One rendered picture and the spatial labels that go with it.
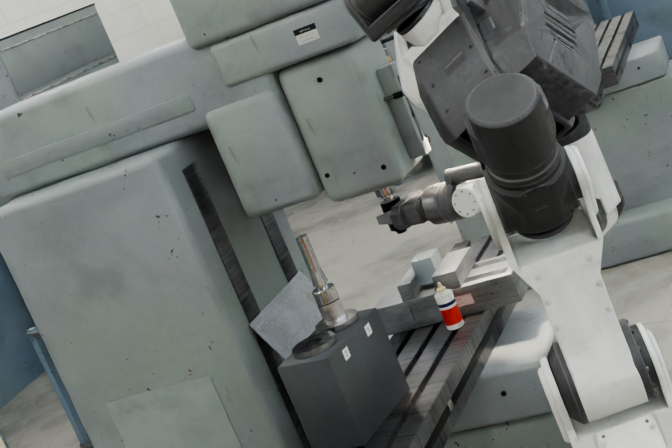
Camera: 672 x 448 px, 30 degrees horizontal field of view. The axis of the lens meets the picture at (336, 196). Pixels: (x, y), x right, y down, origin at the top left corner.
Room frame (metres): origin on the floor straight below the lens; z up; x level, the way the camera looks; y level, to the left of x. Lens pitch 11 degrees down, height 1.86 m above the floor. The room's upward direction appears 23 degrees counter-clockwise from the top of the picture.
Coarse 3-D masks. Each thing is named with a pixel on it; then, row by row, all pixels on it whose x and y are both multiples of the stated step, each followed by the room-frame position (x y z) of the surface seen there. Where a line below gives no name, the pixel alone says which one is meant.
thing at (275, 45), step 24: (336, 0) 2.57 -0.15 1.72; (264, 24) 2.66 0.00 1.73; (288, 24) 2.62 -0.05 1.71; (312, 24) 2.60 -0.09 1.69; (336, 24) 2.58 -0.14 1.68; (216, 48) 2.70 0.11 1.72; (240, 48) 2.67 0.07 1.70; (264, 48) 2.65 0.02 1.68; (288, 48) 2.63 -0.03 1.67; (312, 48) 2.61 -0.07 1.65; (240, 72) 2.68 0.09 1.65; (264, 72) 2.67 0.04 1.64
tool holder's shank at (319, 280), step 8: (296, 240) 2.37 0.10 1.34; (304, 240) 2.37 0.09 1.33; (304, 248) 2.37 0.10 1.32; (312, 248) 2.38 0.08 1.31; (304, 256) 2.37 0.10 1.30; (312, 256) 2.37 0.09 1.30; (312, 264) 2.37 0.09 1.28; (312, 272) 2.37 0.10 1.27; (320, 272) 2.37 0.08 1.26; (312, 280) 2.37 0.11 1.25; (320, 280) 2.36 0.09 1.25; (320, 288) 2.37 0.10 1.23
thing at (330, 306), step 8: (328, 296) 2.35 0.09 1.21; (336, 296) 2.36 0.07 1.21; (320, 304) 2.36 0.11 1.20; (328, 304) 2.35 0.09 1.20; (336, 304) 2.36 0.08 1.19; (320, 312) 2.37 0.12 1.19; (328, 312) 2.36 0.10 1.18; (336, 312) 2.35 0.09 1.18; (344, 312) 2.37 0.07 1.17; (328, 320) 2.36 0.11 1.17; (336, 320) 2.35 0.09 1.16
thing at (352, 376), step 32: (352, 320) 2.34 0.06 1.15; (320, 352) 2.25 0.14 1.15; (352, 352) 2.28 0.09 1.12; (384, 352) 2.36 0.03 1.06; (288, 384) 2.27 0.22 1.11; (320, 384) 2.23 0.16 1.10; (352, 384) 2.24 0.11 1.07; (384, 384) 2.33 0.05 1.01; (320, 416) 2.25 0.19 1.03; (352, 416) 2.21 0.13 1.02; (384, 416) 2.29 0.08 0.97
